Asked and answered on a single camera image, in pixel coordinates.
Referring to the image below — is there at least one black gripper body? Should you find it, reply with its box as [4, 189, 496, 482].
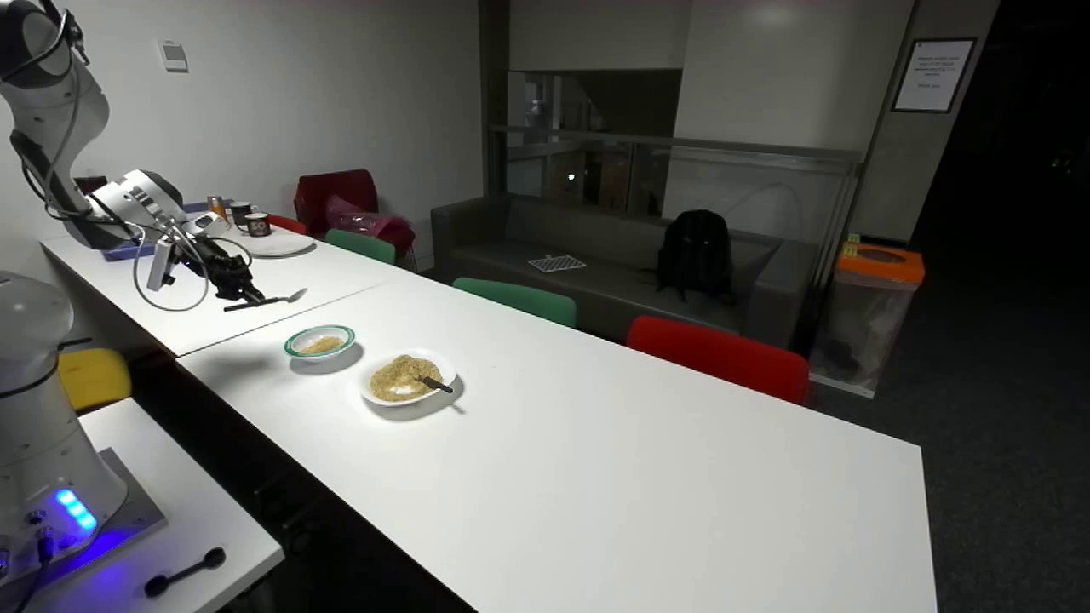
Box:
[184, 226, 247, 287]

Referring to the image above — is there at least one green rimmed white bowl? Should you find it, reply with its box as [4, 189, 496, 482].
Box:
[281, 321, 362, 367]

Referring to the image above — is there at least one dry rice pile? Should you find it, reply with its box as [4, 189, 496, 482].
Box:
[369, 349, 445, 402]
[297, 330, 349, 356]

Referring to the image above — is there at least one dark mug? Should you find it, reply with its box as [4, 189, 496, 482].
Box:
[227, 202, 275, 238]

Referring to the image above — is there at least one green chair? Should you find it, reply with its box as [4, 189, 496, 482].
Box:
[451, 273, 579, 330]
[320, 223, 400, 270]

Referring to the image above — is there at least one dark red armchair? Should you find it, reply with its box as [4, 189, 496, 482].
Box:
[268, 166, 419, 258]

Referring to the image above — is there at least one yellow chair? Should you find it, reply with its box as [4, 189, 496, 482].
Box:
[49, 343, 138, 415]

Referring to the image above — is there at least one black dumbbell shaped tool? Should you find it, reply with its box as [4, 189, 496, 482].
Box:
[142, 545, 227, 602]

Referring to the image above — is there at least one paper sheet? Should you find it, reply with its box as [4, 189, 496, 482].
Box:
[521, 247, 593, 280]

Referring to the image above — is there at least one grey sofa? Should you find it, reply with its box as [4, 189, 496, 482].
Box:
[431, 189, 818, 349]

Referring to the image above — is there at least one black backpack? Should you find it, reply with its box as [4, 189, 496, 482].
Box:
[653, 206, 739, 307]

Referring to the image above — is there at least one red chair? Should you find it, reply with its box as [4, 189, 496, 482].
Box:
[622, 313, 815, 409]

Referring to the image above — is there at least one glass railing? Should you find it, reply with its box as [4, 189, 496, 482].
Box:
[486, 119, 870, 354]

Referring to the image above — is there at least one orange lidded bin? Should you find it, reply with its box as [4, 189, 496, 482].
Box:
[807, 234, 929, 402]

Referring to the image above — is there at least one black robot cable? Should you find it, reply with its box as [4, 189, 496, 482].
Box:
[125, 223, 222, 316]

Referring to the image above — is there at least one small wall sign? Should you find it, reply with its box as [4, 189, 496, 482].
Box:
[157, 36, 195, 79]

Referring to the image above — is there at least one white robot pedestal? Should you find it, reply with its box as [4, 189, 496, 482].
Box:
[0, 270, 169, 599]

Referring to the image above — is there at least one framed wall notice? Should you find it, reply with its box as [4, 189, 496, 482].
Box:
[890, 35, 981, 116]

